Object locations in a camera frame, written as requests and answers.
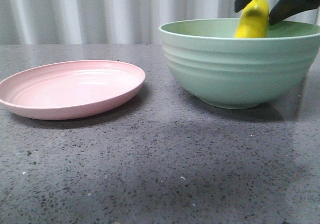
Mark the yellow plastic banana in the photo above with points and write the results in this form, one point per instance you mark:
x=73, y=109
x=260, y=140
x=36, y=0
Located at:
x=254, y=20

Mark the pink plate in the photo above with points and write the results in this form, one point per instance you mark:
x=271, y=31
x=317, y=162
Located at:
x=70, y=90

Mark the white curtain backdrop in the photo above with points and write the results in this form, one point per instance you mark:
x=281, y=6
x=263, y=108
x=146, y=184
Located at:
x=100, y=21

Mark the green ribbed bowl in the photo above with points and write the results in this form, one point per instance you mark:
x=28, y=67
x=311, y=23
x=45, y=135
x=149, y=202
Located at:
x=207, y=60

